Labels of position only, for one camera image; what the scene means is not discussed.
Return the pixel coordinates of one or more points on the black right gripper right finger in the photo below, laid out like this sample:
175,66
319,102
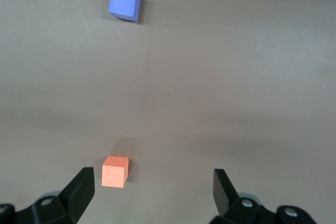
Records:
223,195

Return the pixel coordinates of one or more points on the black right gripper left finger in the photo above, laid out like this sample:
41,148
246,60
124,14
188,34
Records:
78,192

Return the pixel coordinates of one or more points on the orange foam block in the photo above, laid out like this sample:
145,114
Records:
114,175

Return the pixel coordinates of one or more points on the purple foam block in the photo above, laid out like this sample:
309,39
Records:
122,2

